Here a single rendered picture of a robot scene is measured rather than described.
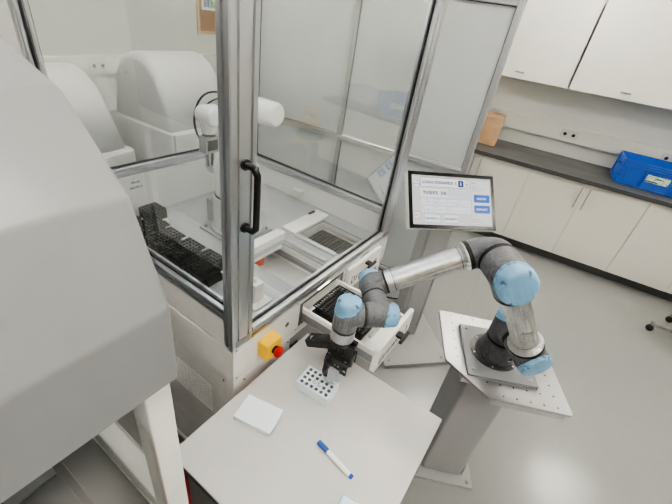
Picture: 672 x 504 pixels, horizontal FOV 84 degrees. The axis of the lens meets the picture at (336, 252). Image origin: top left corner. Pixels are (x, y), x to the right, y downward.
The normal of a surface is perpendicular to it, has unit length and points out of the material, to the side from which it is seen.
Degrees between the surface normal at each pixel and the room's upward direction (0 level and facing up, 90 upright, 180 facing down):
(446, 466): 90
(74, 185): 41
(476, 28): 90
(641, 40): 90
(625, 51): 90
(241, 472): 0
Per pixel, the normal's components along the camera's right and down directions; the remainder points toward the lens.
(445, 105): -0.47, 0.43
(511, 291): 0.06, 0.50
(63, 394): 0.81, 0.41
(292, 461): 0.14, -0.83
